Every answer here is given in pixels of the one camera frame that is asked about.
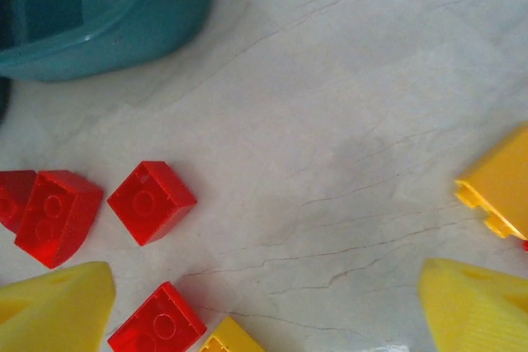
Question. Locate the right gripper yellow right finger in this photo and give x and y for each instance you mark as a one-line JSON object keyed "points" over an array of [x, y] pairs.
{"points": [[478, 311]]}

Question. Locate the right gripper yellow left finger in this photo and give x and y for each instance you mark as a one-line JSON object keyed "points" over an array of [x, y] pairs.
{"points": [[53, 311]]}

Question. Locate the red curved lego brick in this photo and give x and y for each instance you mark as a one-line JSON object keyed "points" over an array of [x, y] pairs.
{"points": [[57, 220]]}

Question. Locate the translucent red lego brick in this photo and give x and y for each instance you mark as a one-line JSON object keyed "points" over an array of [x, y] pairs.
{"points": [[156, 323]]}

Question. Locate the yellow sloped lego brick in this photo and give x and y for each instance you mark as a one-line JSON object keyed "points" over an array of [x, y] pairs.
{"points": [[501, 179]]}

